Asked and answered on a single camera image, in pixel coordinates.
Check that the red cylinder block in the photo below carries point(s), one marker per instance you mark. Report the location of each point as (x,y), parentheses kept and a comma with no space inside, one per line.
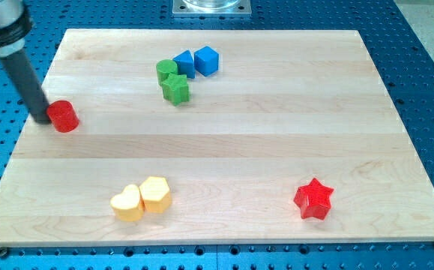
(63,116)

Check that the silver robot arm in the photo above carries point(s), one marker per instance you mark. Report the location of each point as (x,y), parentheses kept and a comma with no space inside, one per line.
(15,24)

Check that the light wooden board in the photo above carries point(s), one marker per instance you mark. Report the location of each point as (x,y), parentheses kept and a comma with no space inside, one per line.
(283,108)

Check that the left board stop screw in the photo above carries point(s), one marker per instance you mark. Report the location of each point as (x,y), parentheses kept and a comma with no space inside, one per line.
(4,252)

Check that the green star block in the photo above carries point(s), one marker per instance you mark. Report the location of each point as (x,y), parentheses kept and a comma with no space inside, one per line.
(176,89)

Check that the blue cube block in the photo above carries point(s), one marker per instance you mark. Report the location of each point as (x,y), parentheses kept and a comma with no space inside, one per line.
(206,61)

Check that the blue triangle block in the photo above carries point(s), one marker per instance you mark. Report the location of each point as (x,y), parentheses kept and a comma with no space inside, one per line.
(185,64)

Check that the yellow hexagon block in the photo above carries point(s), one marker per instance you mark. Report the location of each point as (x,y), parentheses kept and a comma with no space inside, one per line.
(156,194)

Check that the green cylinder block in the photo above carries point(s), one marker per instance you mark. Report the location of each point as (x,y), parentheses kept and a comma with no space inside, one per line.
(164,68)

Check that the yellow heart block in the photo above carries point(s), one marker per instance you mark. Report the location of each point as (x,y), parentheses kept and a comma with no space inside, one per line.
(128,205)

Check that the red star block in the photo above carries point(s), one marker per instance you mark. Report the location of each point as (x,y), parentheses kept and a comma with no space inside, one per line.
(313,200)

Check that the black pusher rod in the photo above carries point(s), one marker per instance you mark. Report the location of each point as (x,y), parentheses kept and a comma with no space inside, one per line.
(20,71)

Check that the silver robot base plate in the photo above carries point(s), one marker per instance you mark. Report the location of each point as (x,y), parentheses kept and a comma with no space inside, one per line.
(211,8)

